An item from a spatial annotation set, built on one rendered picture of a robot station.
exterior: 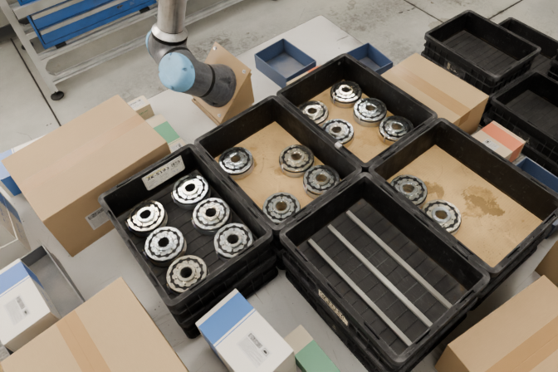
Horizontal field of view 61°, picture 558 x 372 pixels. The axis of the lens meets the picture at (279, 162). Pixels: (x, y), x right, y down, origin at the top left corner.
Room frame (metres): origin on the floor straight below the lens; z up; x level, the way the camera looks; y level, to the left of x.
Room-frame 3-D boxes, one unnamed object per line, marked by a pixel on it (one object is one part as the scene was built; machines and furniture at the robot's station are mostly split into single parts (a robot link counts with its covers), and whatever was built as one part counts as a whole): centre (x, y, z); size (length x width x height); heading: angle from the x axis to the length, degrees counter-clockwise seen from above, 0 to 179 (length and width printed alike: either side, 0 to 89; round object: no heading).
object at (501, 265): (0.68, -0.46, 0.92); 0.40 x 0.30 x 0.02; 33
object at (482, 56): (1.65, -0.94, 0.37); 0.40 x 0.30 x 0.45; 30
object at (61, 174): (0.97, 0.57, 0.80); 0.40 x 0.30 x 0.20; 127
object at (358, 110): (1.05, -0.30, 0.86); 0.10 x 0.10 x 0.01
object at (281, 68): (1.47, -0.07, 0.74); 0.20 x 0.15 x 0.07; 34
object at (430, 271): (0.51, -0.21, 0.87); 0.40 x 0.30 x 0.11; 33
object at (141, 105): (1.27, 0.56, 0.73); 0.24 x 0.06 x 0.06; 122
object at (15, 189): (1.09, 0.84, 0.75); 0.20 x 0.12 x 0.09; 115
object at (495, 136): (0.93, -0.67, 0.74); 0.16 x 0.12 x 0.07; 121
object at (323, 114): (1.07, -0.12, 0.86); 0.10 x 0.10 x 0.01
